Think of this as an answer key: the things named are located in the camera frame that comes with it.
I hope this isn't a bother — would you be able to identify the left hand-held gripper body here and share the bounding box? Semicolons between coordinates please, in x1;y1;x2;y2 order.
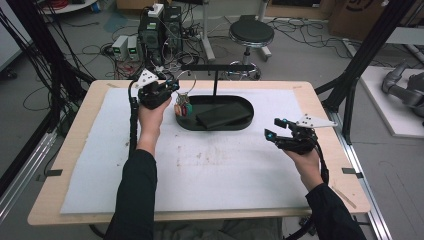
135;68;173;111

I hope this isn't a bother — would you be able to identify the person's left hand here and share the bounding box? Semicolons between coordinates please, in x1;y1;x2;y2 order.
136;96;173;145

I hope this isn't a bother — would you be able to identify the person's right hand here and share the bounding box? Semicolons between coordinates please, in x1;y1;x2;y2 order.
282;147;325;192

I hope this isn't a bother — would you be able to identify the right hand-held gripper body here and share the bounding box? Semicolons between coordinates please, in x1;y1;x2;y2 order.
275;113;339;156

